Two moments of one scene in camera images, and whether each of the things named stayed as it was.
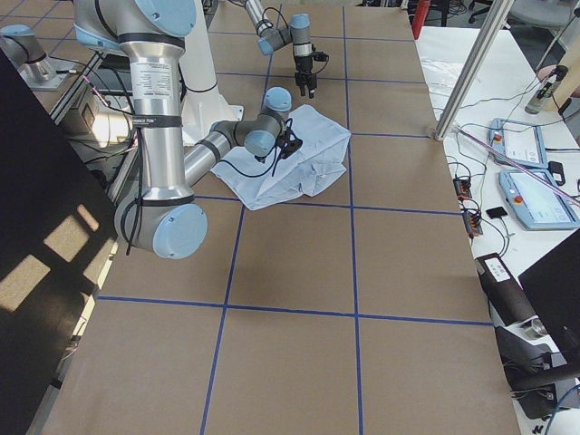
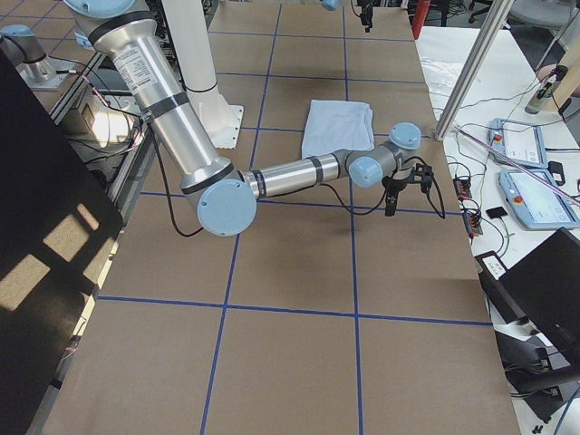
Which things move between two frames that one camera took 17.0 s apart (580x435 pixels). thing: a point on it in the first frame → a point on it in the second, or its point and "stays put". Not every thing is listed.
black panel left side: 57,226 stays put
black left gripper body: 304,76 → 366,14
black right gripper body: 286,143 → 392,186
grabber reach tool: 518,166 stays put
